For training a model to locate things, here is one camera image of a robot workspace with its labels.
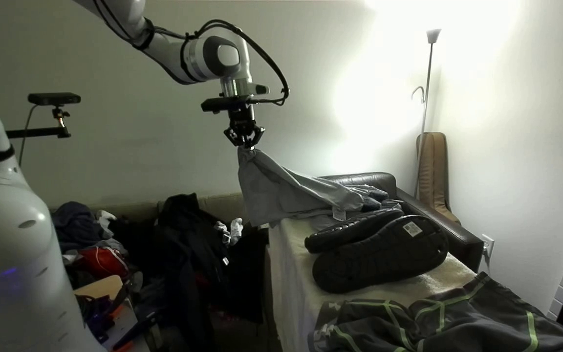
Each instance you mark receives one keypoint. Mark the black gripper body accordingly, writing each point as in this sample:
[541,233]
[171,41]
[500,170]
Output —
[244,120]

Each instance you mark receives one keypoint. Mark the grey cloth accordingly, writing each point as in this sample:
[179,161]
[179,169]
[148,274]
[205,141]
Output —
[275,188]

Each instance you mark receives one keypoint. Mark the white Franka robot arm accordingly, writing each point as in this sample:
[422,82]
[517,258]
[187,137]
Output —
[9,260]

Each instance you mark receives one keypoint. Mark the beige sofa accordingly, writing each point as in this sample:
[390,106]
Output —
[230,204]

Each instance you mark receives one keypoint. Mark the white crumpled cloth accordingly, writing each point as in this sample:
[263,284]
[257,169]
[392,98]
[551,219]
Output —
[234,231]

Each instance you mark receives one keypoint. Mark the small white cloth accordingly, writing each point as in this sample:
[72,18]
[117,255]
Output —
[107,221]

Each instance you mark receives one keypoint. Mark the slim black slipper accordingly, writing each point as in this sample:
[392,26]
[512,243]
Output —
[357,229]

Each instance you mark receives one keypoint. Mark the white table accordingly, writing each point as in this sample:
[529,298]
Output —
[295,280]

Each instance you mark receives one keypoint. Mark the black slipper with white label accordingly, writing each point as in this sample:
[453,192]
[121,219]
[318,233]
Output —
[381,258]

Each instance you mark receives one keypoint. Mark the blue clothing pile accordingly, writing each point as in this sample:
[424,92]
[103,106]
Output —
[80,225]

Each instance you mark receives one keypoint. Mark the red item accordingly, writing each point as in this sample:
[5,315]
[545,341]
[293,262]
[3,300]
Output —
[103,260]

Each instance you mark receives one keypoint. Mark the floor lamp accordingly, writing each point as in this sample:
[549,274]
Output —
[429,79]

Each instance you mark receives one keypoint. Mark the tan box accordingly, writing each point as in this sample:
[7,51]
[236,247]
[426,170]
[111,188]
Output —
[99,286]

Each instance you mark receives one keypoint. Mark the dark shorts with green lines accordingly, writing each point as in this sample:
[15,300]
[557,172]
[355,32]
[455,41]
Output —
[465,319]

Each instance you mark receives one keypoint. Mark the black camera on stand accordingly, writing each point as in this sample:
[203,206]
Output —
[54,98]

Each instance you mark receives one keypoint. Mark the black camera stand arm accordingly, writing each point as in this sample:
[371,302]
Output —
[40,131]

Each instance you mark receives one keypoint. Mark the white wall outlet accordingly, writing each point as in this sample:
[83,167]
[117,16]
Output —
[488,247]

